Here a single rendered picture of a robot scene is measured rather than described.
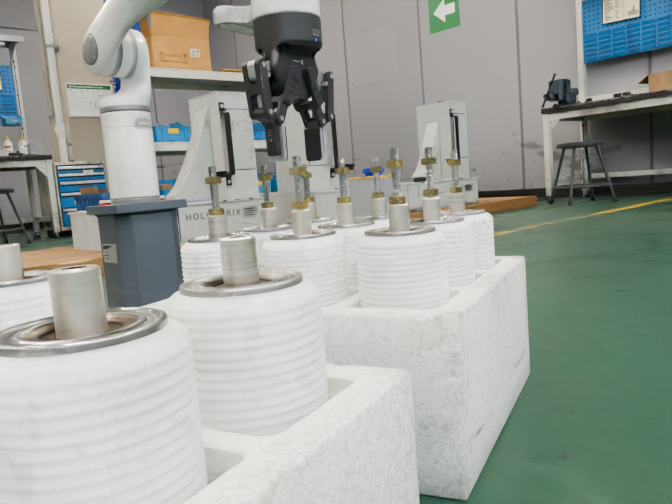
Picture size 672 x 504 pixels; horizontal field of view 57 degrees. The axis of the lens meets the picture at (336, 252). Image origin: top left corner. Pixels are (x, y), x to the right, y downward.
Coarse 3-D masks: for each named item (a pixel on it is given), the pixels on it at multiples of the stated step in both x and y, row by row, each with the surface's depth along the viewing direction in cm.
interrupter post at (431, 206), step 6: (426, 198) 75; (432, 198) 75; (438, 198) 75; (426, 204) 75; (432, 204) 75; (438, 204) 75; (426, 210) 75; (432, 210) 75; (438, 210) 75; (426, 216) 75; (432, 216) 75; (438, 216) 75
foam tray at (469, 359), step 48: (480, 288) 68; (336, 336) 62; (384, 336) 59; (432, 336) 57; (480, 336) 64; (528, 336) 92; (432, 384) 58; (480, 384) 64; (432, 432) 59; (480, 432) 63; (432, 480) 59
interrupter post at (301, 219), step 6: (294, 210) 70; (300, 210) 69; (306, 210) 70; (294, 216) 70; (300, 216) 69; (306, 216) 70; (294, 222) 70; (300, 222) 69; (306, 222) 70; (294, 228) 70; (300, 228) 69; (306, 228) 70; (294, 234) 70; (300, 234) 70; (306, 234) 70
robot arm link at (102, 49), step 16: (112, 0) 106; (128, 0) 104; (144, 0) 104; (160, 0) 105; (96, 16) 111; (112, 16) 107; (128, 16) 106; (144, 16) 107; (96, 32) 110; (112, 32) 108; (96, 48) 111; (112, 48) 110; (96, 64) 112; (112, 64) 112
